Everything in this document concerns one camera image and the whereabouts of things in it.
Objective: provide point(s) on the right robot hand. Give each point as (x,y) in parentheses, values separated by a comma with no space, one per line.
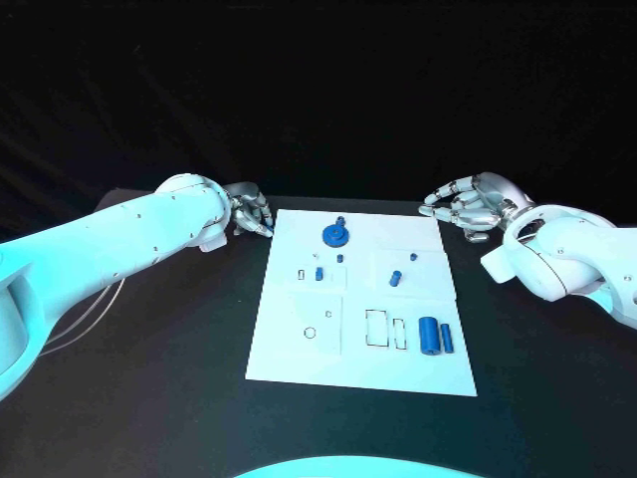
(484,205)

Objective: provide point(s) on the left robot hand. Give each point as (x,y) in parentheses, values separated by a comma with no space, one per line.
(253,214)

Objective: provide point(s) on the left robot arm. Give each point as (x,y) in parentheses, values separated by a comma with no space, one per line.
(82,246)

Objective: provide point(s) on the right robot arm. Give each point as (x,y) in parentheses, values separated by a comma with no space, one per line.
(566,254)

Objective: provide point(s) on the white task board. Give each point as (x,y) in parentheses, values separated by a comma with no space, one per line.
(360,302)

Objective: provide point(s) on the blue gear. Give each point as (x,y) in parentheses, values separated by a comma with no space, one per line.
(335,235)

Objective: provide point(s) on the blue block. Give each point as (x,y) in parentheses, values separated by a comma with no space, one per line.
(319,273)

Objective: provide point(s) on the blue stepped peg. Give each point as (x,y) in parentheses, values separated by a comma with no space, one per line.
(396,278)

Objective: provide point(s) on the thin blue cylinder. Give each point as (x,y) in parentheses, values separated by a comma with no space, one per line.
(446,338)

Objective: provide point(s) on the thick blue cylinder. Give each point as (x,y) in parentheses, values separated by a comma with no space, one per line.
(429,335)

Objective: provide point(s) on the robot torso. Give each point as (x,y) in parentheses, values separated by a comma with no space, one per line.
(351,467)

